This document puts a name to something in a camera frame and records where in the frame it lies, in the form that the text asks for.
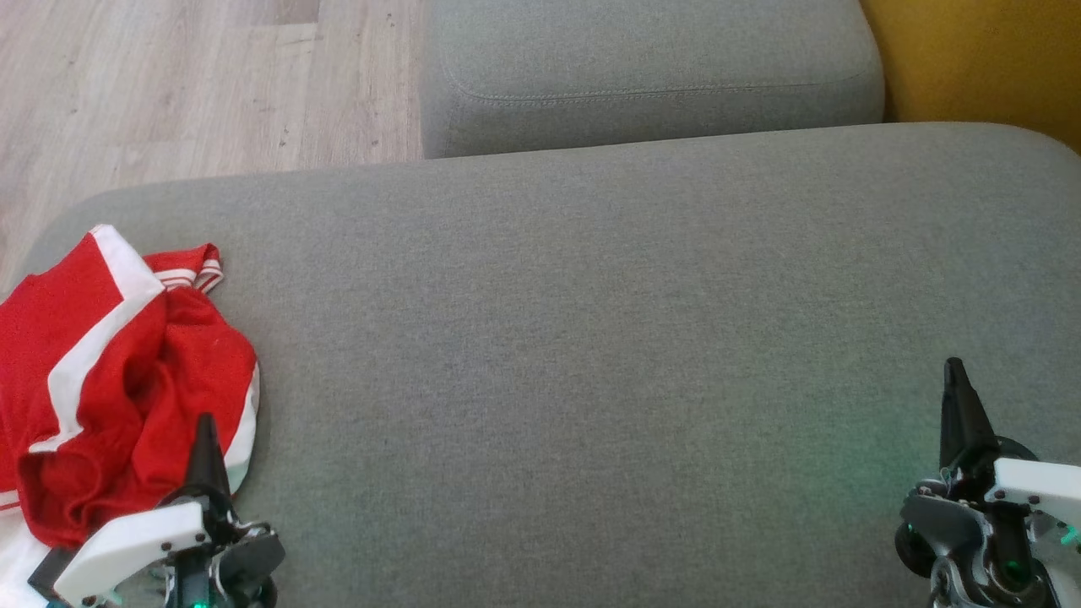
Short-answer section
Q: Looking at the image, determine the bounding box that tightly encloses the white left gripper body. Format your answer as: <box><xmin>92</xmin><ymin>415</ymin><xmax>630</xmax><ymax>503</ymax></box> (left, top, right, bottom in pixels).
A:
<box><xmin>52</xmin><ymin>497</ymin><xmax>286</xmax><ymax>608</ymax></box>

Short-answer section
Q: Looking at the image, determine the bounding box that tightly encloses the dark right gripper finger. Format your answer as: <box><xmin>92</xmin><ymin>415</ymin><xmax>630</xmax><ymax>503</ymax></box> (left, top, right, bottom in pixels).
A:
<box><xmin>939</xmin><ymin>356</ymin><xmax>1001</xmax><ymax>479</ymax></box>

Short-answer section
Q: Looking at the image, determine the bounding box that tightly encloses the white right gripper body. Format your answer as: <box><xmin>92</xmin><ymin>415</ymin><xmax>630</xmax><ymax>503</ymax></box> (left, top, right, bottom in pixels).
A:
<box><xmin>894</xmin><ymin>436</ymin><xmax>1081</xmax><ymax>608</ymax></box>

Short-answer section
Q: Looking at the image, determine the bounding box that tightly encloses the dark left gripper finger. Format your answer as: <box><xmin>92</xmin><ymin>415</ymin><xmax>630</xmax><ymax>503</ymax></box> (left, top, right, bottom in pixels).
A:
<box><xmin>180</xmin><ymin>412</ymin><xmax>237</xmax><ymax>531</ymax></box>

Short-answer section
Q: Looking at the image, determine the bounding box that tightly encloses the red white basketball jersey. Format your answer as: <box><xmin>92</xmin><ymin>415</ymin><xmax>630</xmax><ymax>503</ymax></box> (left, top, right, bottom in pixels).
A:
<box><xmin>0</xmin><ymin>224</ymin><xmax>225</xmax><ymax>608</ymax></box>

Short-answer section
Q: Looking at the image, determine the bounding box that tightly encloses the mustard yellow upholstered block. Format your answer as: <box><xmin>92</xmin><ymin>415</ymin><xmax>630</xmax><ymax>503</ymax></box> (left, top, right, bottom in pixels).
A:
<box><xmin>860</xmin><ymin>0</ymin><xmax>1081</xmax><ymax>155</ymax></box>

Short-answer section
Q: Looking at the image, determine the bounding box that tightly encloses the grey fabric sofa seat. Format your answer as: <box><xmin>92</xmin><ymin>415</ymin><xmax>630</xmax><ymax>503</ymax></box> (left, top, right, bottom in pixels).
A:
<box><xmin>0</xmin><ymin>122</ymin><xmax>1081</xmax><ymax>608</ymax></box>

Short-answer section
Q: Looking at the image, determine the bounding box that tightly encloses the grey fabric sofa cushion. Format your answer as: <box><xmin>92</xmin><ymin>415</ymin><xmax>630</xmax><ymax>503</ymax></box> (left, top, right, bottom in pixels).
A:
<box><xmin>420</xmin><ymin>0</ymin><xmax>886</xmax><ymax>160</ymax></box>

